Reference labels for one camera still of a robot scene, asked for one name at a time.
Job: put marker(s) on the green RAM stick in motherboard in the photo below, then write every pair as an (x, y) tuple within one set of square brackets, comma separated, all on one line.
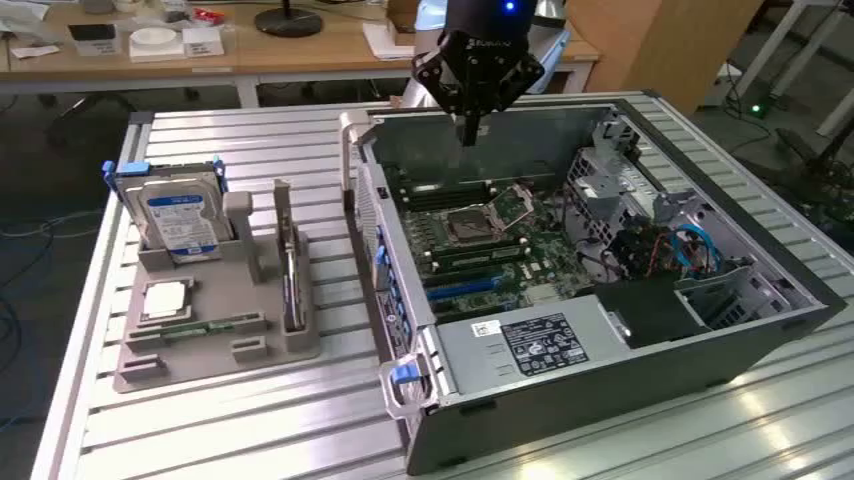
[(481, 260), (481, 248)]

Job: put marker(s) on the grey parts rack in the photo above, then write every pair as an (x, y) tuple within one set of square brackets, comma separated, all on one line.
[(221, 300)]

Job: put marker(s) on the white paper stack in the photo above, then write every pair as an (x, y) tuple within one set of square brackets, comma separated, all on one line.
[(383, 42)]

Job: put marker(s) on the white round container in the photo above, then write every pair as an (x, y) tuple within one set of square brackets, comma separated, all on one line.
[(157, 45)]

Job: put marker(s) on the green motherboard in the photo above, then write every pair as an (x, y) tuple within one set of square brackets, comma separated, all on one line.
[(534, 250)]

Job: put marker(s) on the small white box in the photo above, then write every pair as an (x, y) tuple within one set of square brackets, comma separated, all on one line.
[(202, 42)]

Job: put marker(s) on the blue expansion slot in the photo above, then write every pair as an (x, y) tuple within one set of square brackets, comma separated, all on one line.
[(461, 289)]

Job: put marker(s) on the white desk frame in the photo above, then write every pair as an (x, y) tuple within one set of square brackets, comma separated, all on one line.
[(774, 50)]

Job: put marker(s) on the metal socket cover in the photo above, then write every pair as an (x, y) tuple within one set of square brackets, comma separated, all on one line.
[(514, 205)]

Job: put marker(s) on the red packet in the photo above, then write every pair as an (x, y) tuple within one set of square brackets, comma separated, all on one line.
[(209, 18)]

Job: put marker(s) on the wooden desk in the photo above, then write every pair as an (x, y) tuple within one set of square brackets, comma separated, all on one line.
[(301, 50)]

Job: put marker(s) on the silver CPU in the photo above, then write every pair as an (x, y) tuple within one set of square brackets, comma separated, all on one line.
[(166, 299)]

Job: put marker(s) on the hard disk in blue caddy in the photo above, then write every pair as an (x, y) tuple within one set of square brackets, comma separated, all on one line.
[(181, 220)]

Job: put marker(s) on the expansion card with metal bracket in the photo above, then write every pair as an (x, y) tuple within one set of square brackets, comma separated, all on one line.
[(294, 280)]

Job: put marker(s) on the dark grey open PC case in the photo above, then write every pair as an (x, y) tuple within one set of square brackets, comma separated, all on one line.
[(601, 415)]

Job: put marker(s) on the blue power supply latch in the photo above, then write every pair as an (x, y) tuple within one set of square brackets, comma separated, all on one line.
[(402, 375)]

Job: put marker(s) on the CPU socket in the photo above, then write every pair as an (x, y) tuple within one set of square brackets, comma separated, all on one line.
[(470, 225)]

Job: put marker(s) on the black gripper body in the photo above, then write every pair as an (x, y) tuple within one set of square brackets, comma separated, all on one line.
[(484, 60)]

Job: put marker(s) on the black box white label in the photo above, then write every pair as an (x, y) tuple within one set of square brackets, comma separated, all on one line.
[(95, 37)]

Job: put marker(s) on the silver chipset heatsink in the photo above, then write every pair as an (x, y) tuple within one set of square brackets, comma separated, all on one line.
[(548, 297)]

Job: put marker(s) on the wooden cabinet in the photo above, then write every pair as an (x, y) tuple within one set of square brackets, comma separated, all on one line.
[(668, 50)]

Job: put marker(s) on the black round lamp base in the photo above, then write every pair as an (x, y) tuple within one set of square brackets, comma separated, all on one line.
[(287, 24)]

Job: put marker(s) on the white paper note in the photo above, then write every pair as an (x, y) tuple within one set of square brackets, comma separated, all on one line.
[(35, 51)]

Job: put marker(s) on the metal disk bay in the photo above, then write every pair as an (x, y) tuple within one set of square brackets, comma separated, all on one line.
[(728, 300)]

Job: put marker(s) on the RAM slot white clips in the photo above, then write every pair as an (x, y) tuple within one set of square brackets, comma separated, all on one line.
[(444, 194), (437, 176)]

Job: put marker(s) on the black office chair base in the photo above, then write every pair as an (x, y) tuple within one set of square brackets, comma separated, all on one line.
[(821, 170)]

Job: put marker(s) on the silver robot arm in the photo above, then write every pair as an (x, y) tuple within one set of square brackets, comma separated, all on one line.
[(422, 95)]

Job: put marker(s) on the blue slot retainer clip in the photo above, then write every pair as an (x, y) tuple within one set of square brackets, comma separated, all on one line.
[(381, 250)]

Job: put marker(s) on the green RAM stick on rack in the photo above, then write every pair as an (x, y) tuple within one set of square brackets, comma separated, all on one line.
[(194, 329)]

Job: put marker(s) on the grey power supply unit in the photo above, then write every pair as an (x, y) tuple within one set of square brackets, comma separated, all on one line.
[(481, 360)]

